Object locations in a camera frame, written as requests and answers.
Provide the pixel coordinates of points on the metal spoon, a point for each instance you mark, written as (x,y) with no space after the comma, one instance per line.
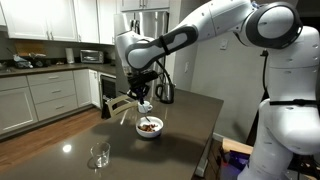
(147,118)

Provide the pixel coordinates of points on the white wall switch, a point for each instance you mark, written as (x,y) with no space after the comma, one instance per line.
(224,44)

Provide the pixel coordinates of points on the white upper cabinets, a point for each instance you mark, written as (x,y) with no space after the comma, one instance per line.
(50,20)

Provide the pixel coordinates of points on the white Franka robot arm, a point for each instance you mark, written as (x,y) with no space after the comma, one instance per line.
(286,100)

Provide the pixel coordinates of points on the white paper towel roll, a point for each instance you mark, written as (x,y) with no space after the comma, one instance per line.
(69,55)

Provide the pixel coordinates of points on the light wooden chair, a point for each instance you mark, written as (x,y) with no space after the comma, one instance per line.
(118,104)

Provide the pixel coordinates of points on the clear drinking glass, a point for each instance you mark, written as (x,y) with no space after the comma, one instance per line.
(100,156)

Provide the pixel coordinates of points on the dish clutter on counter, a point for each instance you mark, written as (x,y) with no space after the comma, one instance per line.
(28,61)

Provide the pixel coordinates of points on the silver toaster oven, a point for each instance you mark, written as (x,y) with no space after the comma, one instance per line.
(91,56)

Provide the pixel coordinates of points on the wooden cutting board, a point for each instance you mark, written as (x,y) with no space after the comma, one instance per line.
(30,48)

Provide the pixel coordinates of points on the white ceramic bowl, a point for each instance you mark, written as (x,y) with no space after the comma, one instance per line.
(150,133)

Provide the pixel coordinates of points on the stainless refrigerator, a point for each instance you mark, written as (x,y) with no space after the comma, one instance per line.
(150,25)

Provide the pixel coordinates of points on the mixed nuts and raisins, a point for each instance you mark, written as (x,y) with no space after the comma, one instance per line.
(148,127)

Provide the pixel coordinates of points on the white wall outlet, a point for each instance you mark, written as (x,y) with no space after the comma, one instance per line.
(186,67)

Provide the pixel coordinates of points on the white mug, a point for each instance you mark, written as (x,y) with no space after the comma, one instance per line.
(144,108)

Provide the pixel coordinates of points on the white cabinet above refrigerator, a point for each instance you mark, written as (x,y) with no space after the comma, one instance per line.
(145,4)

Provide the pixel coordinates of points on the black under-counter appliance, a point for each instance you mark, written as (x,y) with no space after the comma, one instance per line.
(108,91)

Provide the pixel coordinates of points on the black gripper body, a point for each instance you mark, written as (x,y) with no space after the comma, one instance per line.
(138,90)

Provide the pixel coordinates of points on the white lower cabinets with drawers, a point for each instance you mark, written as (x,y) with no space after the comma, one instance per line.
(50,96)

